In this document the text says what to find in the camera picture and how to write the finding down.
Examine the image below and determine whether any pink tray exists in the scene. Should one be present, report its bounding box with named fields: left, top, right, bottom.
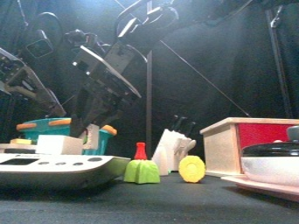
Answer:
left=221, top=174, right=299, bottom=203

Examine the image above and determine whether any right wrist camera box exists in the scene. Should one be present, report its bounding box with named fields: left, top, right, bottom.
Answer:
left=63, top=28, right=99, bottom=51

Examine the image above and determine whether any yellow round toy slice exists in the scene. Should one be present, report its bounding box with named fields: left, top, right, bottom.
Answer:
left=178, top=155, right=208, bottom=184

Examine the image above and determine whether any small yellow toy piece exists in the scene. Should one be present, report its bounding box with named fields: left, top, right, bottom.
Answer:
left=10, top=137, right=34, bottom=146

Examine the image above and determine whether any white kitchen scale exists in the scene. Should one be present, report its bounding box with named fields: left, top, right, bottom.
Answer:
left=0, top=148, right=133, bottom=189

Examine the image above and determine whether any white toy cooking pot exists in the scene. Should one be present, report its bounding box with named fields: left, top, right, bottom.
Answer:
left=240, top=155, right=299, bottom=188

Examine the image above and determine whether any green toy vegetable red top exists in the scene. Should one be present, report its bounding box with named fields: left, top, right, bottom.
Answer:
left=123, top=142, right=162, bottom=185

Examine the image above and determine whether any wooden box with red panel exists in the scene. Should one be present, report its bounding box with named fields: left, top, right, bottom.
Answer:
left=200, top=116, right=299, bottom=178

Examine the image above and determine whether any white toy knife block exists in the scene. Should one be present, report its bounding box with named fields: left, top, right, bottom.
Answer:
left=151, top=128, right=198, bottom=177

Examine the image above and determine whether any thin vertical metal pole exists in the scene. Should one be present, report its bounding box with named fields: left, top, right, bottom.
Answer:
left=145, top=49, right=154, bottom=161

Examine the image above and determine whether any thin diagonal cable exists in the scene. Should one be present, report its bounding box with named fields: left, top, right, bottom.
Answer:
left=159, top=38, right=253, bottom=118

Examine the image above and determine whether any black handled toy knife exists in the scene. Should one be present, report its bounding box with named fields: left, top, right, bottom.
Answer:
left=175, top=116, right=190, bottom=133
left=169, top=115, right=182, bottom=131
left=184, top=121, right=197, bottom=137

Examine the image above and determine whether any teal pot with orange handles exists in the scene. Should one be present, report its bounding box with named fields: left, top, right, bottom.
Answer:
left=15, top=117, right=118, bottom=156

